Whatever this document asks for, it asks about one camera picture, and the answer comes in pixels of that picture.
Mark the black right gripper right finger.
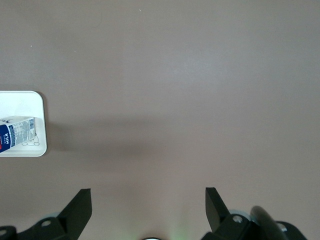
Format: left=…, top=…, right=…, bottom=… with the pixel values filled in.
left=202, top=187, right=253, bottom=240

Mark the blue white milk carton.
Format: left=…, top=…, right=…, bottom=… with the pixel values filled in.
left=0, top=115, right=36, bottom=155

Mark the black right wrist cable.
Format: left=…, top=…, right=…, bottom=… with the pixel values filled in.
left=249, top=206, right=292, bottom=240

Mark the cream rectangular Rabbit tray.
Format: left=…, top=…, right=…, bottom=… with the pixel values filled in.
left=0, top=90, right=48, bottom=158

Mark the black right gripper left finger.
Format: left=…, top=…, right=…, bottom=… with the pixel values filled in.
left=17, top=188, right=93, bottom=240

